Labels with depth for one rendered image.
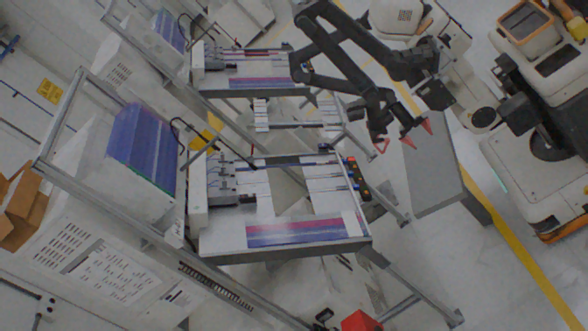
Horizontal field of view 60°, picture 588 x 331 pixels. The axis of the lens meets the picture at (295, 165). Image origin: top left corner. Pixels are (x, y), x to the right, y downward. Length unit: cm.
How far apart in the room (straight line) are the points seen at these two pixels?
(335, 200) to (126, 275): 96
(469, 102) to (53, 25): 403
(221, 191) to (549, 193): 143
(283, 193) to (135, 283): 181
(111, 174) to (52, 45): 348
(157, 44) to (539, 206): 227
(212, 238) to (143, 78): 139
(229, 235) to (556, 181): 142
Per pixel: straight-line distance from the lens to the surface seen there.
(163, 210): 207
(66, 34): 531
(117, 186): 202
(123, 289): 222
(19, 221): 208
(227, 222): 225
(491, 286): 269
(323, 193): 240
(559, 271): 260
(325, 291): 236
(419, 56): 184
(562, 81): 209
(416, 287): 240
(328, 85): 215
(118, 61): 325
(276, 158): 264
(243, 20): 687
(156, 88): 329
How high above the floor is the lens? 218
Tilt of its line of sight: 31 degrees down
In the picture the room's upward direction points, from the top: 50 degrees counter-clockwise
